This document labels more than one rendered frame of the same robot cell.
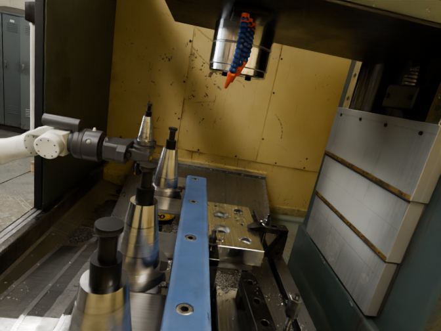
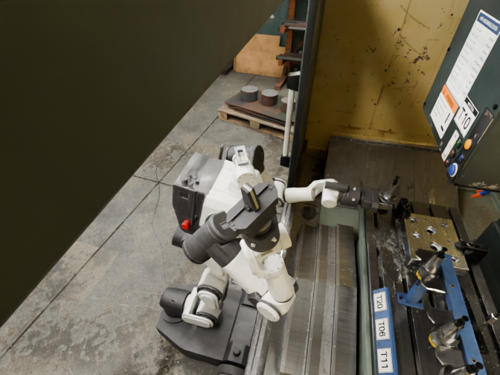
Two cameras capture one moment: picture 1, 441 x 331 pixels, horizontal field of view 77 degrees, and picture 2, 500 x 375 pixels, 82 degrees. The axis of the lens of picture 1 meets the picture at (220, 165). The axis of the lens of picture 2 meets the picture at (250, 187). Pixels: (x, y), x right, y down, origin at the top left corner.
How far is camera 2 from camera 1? 0.85 m
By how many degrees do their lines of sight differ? 32
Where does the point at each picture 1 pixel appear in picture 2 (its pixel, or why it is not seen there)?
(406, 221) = not seen: outside the picture
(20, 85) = not seen: hidden behind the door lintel
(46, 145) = (329, 202)
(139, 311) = (456, 357)
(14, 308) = (308, 274)
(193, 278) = (472, 346)
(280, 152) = not seen: hidden behind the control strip
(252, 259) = (458, 271)
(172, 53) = (376, 44)
